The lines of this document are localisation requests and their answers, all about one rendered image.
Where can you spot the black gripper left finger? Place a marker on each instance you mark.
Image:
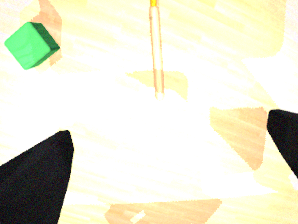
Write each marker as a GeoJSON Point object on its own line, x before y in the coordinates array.
{"type": "Point", "coordinates": [34, 183]}

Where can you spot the green block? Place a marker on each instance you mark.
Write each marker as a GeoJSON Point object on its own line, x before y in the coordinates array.
{"type": "Point", "coordinates": [31, 45]}

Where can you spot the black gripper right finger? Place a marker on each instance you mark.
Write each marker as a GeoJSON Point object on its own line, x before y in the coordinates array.
{"type": "Point", "coordinates": [282, 126]}

